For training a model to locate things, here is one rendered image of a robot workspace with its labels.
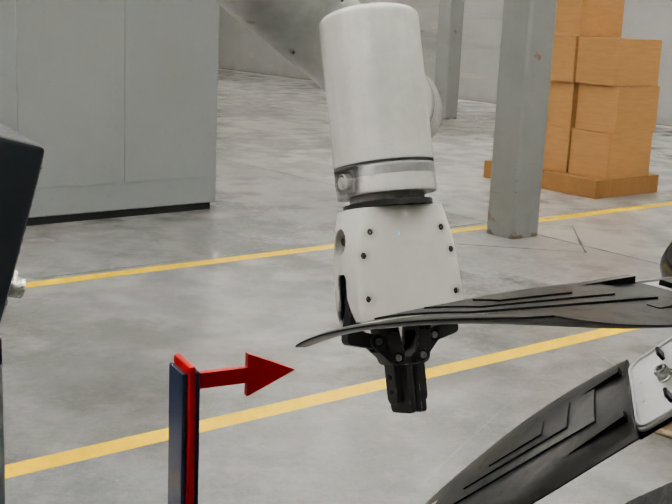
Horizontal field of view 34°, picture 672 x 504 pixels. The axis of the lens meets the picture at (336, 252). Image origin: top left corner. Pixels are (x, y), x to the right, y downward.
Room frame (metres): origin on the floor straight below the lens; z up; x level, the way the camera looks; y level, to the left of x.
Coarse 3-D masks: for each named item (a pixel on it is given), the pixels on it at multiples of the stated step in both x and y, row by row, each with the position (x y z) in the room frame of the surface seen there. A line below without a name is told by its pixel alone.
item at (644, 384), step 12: (660, 348) 0.82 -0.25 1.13; (636, 360) 0.82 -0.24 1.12; (648, 360) 0.82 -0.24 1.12; (660, 360) 0.80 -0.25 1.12; (636, 372) 0.81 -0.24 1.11; (648, 372) 0.80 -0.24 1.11; (636, 384) 0.80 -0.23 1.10; (648, 384) 0.79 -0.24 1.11; (660, 384) 0.78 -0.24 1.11; (636, 396) 0.79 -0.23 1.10; (648, 396) 0.77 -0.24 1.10; (660, 396) 0.76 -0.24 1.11; (636, 408) 0.77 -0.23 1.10; (648, 408) 0.76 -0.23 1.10; (660, 408) 0.75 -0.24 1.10; (636, 420) 0.76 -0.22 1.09; (648, 420) 0.75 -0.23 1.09; (660, 420) 0.74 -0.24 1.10
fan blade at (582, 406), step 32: (608, 384) 0.82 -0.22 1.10; (544, 416) 0.85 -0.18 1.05; (576, 416) 0.81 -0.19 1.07; (608, 416) 0.78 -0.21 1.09; (512, 448) 0.83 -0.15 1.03; (544, 448) 0.80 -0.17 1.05; (576, 448) 0.77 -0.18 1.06; (608, 448) 0.75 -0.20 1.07; (480, 480) 0.83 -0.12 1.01; (512, 480) 0.79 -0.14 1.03; (544, 480) 0.76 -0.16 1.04
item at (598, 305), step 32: (544, 288) 0.68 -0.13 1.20; (576, 288) 0.67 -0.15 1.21; (608, 288) 0.68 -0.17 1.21; (640, 288) 0.69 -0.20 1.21; (384, 320) 0.57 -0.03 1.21; (416, 320) 0.53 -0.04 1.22; (448, 320) 0.52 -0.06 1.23; (480, 320) 0.50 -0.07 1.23; (512, 320) 0.49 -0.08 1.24; (544, 320) 0.49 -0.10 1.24; (576, 320) 0.50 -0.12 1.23; (608, 320) 0.55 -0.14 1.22; (640, 320) 0.57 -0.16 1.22
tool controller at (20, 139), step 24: (0, 144) 1.06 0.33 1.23; (24, 144) 1.07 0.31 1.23; (0, 168) 1.06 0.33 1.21; (24, 168) 1.07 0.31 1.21; (0, 192) 1.06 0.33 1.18; (24, 192) 1.07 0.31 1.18; (0, 216) 1.06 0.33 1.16; (24, 216) 1.07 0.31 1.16; (0, 240) 1.06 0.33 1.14; (0, 264) 1.06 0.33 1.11; (0, 288) 1.06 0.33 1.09; (24, 288) 1.10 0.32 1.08; (0, 312) 1.06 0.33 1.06
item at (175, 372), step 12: (180, 372) 0.54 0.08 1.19; (180, 384) 0.54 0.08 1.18; (180, 396) 0.54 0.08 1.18; (180, 408) 0.54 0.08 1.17; (180, 420) 0.54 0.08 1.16; (180, 432) 0.54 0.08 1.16; (168, 444) 0.55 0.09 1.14; (180, 444) 0.54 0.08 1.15; (168, 456) 0.55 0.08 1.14; (180, 456) 0.54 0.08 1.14; (168, 468) 0.55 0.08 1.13; (180, 468) 0.54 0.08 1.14; (168, 480) 0.55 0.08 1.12; (180, 480) 0.54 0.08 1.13; (168, 492) 0.55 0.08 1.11; (180, 492) 0.54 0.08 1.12
